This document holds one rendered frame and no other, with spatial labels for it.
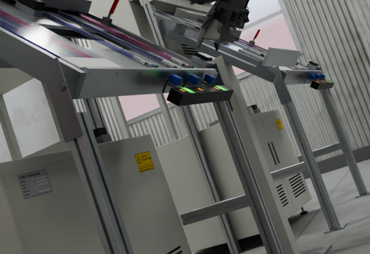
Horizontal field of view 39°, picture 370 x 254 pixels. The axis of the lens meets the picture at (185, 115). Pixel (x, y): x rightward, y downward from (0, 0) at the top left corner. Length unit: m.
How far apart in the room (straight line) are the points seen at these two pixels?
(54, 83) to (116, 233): 0.33
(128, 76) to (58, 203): 0.39
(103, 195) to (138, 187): 0.63
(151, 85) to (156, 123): 4.36
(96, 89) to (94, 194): 0.24
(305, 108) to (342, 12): 0.96
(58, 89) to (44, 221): 0.40
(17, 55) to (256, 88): 4.25
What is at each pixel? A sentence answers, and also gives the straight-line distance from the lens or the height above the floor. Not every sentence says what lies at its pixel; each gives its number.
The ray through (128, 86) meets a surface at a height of 0.69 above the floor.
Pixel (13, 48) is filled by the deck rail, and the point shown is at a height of 0.84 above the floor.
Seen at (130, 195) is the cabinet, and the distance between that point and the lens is 1.66.
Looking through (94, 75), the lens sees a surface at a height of 0.72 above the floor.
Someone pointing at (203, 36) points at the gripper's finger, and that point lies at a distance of 1.46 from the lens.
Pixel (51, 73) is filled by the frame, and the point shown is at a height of 0.73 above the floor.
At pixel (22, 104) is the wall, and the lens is 5.90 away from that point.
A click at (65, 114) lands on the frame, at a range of 1.11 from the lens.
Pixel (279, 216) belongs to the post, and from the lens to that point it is 2.01.
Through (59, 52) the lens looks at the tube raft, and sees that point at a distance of 1.25.
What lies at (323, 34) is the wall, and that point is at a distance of 5.24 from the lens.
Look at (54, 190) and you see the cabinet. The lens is 1.43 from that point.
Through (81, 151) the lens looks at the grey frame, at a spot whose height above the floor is 0.56.
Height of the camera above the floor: 0.45
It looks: 6 degrees up
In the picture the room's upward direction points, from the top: 20 degrees counter-clockwise
